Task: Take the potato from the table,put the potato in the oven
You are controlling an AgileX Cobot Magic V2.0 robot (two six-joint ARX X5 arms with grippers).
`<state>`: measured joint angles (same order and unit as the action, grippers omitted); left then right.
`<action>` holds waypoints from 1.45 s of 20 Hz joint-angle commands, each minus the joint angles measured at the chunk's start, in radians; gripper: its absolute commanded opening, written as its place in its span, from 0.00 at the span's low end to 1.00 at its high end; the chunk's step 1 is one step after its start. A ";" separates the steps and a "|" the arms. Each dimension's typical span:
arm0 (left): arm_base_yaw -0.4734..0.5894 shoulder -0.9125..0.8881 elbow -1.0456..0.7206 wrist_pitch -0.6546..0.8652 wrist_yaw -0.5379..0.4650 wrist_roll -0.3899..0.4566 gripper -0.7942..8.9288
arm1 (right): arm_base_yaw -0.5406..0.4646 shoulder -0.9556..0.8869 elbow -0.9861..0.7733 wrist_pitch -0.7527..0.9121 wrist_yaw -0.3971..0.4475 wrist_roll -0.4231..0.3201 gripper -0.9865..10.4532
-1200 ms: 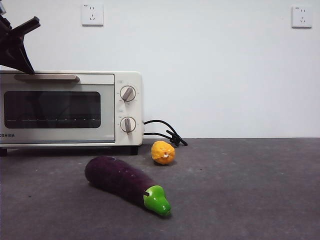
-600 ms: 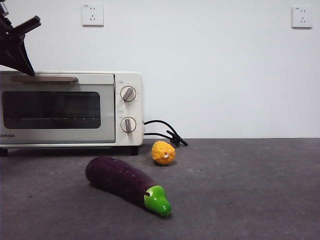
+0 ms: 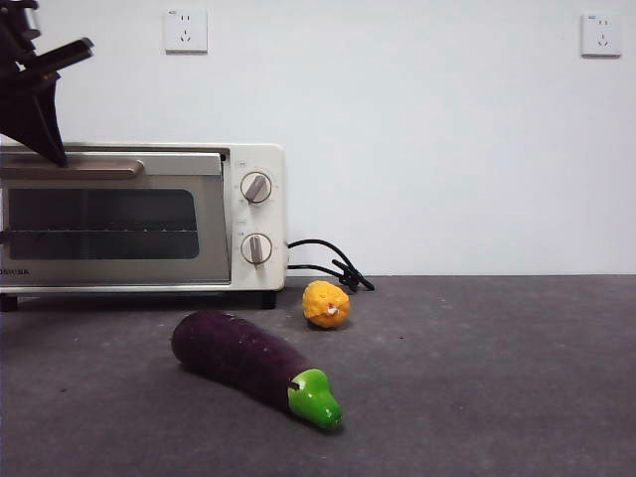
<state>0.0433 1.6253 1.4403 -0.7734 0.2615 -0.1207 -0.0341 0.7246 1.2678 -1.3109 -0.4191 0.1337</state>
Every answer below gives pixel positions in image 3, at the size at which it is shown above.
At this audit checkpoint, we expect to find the glass oven door with handle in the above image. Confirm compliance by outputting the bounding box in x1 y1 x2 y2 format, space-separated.
0 151 233 288

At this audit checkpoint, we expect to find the oven knob slanted pointer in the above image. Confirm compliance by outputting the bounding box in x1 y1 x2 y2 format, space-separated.
239 171 273 205

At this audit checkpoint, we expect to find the cream Toshiba toaster oven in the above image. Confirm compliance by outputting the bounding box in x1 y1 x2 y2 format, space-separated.
0 142 288 312

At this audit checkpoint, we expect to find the oven knob upright pointer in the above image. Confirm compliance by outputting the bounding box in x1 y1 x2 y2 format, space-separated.
240 232 273 268

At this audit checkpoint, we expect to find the purple toy eggplant green stem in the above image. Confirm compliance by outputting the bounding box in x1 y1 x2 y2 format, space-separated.
171 310 344 431

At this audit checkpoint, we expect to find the yellow bumpy toy fruit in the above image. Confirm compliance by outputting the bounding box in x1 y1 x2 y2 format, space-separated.
302 279 352 330

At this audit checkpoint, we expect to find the oven wire rack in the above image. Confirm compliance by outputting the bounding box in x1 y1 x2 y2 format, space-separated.
0 227 200 237

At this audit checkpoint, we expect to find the white wall socket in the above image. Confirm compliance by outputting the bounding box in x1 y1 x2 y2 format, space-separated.
164 8 209 55
580 13 623 59

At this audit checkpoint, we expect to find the black oven power cable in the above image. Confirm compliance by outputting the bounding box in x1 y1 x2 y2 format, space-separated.
286 238 376 293

